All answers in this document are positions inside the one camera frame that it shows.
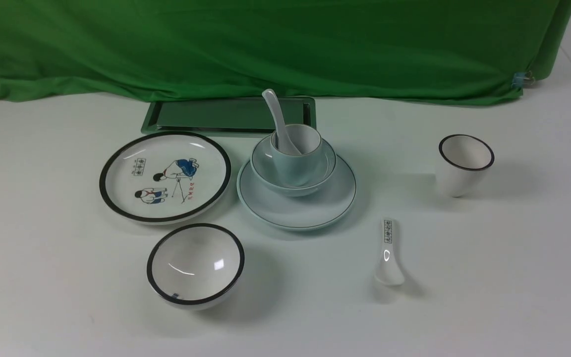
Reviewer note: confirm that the pale green bowl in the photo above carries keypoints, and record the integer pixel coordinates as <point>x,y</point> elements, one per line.
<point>263,166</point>

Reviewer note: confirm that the pale green round cup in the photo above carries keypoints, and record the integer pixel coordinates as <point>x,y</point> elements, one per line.
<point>297,169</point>

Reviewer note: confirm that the plain white spoon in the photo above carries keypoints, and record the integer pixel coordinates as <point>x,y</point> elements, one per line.
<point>278,119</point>

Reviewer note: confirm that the black-rimmed white bowl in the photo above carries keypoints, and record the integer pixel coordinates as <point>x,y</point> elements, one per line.
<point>196,267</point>

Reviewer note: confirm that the black-rimmed illustrated plate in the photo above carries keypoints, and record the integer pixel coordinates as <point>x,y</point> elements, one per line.
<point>165,178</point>

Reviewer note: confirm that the metal rectangular tray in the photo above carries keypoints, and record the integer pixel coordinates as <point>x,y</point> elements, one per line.
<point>248,116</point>

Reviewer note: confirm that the pale green plain plate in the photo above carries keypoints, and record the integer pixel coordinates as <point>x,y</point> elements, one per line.
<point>307,213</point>

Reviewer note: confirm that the white spoon with print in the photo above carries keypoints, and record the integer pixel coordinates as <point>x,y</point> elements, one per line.
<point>387,270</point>

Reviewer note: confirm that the black-rimmed white cup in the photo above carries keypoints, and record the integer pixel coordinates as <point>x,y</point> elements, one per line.
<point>464,161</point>

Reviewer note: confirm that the green backdrop cloth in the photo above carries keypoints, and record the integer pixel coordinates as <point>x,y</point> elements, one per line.
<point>449,52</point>

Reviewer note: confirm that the blue binder clip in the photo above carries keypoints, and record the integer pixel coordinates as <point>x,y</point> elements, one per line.
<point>523,80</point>

